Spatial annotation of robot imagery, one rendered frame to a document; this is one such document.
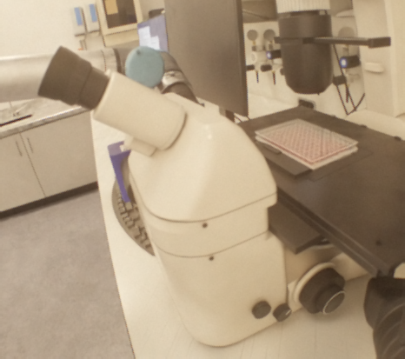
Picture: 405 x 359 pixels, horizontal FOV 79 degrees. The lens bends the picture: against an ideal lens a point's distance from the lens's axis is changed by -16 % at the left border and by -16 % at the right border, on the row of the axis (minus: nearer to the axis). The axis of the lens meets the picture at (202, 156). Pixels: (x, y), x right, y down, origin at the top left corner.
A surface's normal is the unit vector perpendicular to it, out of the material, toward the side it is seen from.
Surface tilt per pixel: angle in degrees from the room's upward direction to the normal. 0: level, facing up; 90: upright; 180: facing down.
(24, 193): 90
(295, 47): 90
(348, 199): 0
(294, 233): 0
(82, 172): 90
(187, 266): 91
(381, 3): 100
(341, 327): 0
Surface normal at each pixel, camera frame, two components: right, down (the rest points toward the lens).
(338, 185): -0.15, -0.90
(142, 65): 0.61, 0.26
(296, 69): -0.65, 0.41
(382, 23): -0.87, 0.44
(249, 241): 0.38, 0.33
